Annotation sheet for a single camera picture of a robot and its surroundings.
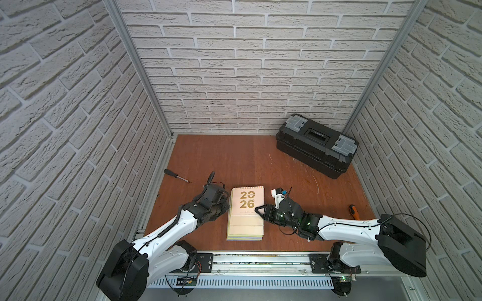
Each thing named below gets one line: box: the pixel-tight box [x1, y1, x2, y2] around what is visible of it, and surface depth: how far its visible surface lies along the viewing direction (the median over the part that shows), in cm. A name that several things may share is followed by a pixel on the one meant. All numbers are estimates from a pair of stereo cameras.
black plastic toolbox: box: [275, 113, 359, 180], surface depth 98 cm
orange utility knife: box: [348, 203, 361, 221], surface depth 88 cm
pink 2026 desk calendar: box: [229, 185, 265, 236], surface depth 81 cm
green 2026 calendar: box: [226, 233, 264, 241], surface depth 79 cm
